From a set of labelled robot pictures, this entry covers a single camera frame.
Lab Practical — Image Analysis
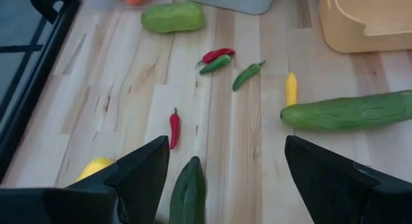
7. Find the long dark green cucumber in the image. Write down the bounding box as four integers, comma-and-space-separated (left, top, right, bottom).
279, 89, 412, 133

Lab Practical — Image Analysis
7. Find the light green cucumber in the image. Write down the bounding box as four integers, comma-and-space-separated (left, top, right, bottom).
140, 1, 205, 34

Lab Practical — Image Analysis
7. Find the small red chili pepper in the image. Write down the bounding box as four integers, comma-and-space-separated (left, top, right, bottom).
169, 107, 182, 151
195, 48, 236, 68

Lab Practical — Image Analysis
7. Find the yellow plastic basket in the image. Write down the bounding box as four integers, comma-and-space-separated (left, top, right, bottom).
317, 0, 412, 54

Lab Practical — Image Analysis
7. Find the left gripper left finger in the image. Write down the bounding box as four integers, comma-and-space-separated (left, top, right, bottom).
0, 135, 171, 224

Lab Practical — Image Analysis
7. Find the dark green avocado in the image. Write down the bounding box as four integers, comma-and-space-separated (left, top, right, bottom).
168, 156, 207, 224

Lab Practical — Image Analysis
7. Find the gray plastic basket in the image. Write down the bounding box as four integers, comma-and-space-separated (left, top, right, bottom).
183, 0, 277, 15

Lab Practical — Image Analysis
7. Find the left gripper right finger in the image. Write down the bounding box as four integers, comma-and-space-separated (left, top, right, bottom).
285, 135, 412, 224

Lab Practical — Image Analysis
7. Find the black strap loop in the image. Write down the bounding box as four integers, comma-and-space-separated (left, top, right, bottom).
30, 0, 80, 24

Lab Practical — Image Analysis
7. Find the small yellow chili pepper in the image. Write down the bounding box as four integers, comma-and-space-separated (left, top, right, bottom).
285, 71, 299, 107

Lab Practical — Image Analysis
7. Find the black metal table frame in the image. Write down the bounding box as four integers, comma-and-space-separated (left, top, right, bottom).
0, 0, 81, 183

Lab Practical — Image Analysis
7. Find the small green chili pepper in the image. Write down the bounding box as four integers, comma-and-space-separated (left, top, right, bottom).
232, 59, 267, 92
198, 54, 232, 75

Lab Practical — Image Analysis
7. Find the yellow corn cob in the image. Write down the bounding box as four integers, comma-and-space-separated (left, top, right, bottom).
76, 156, 115, 182

